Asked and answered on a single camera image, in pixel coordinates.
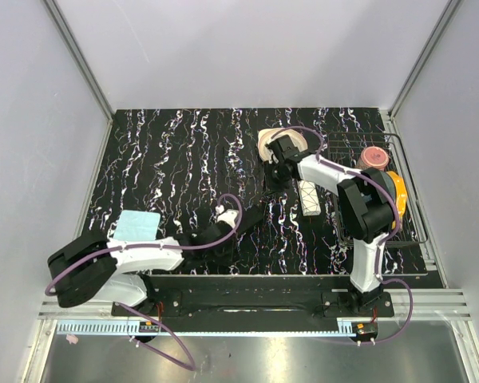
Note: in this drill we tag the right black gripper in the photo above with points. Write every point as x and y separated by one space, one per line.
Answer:
268 183

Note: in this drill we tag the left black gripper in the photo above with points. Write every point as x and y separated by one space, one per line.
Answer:
233 250

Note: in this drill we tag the white geometric glasses case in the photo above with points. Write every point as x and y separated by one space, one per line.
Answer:
309 199

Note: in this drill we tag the black rectangular glasses case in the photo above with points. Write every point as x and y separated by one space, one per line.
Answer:
252 217

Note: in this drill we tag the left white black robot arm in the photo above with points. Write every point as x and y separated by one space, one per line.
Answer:
95 267

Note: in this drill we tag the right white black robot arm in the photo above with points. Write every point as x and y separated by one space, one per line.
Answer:
367 203

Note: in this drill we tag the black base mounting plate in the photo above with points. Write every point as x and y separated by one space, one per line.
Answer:
326 296

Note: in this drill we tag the pink cup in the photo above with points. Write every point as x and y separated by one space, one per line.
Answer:
373 157

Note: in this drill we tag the dark blue bowl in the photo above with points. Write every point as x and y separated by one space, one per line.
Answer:
389 184

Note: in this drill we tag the yellow bowl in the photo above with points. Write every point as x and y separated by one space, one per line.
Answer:
401 195

